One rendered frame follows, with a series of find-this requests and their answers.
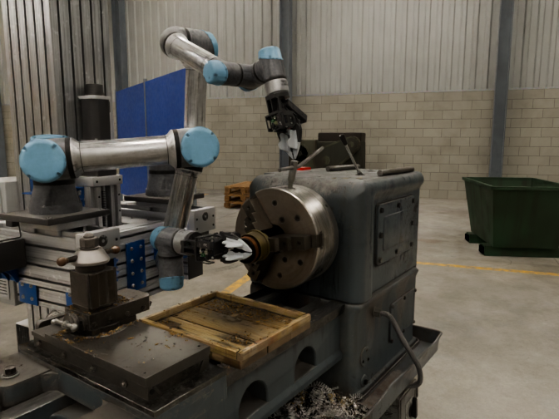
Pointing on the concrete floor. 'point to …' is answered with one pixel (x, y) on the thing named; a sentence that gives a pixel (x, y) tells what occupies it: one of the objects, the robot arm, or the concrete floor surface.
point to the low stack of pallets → (236, 194)
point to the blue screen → (148, 118)
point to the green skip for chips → (513, 216)
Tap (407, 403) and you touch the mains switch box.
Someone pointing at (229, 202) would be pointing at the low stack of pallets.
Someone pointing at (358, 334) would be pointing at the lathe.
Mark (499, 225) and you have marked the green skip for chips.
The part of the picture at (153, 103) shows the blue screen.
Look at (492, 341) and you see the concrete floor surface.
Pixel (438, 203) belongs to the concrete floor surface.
